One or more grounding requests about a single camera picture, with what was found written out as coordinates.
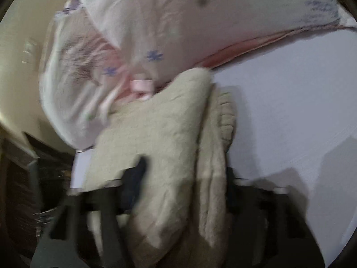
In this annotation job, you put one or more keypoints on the white floral quilt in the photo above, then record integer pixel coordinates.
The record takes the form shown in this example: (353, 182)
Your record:
(134, 33)

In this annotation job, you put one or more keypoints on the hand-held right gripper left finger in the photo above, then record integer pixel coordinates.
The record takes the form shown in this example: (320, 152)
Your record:
(133, 179)

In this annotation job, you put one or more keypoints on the beige knit garment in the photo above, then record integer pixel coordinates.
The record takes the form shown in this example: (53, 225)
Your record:
(167, 134)

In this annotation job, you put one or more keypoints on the white bed sheet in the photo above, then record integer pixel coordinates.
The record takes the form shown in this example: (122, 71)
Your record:
(292, 111)

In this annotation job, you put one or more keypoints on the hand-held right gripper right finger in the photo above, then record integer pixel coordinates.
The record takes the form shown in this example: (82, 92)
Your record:
(233, 185)

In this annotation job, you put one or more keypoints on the dark wooden furniture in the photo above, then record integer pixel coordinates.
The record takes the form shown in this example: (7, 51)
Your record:
(25, 189)

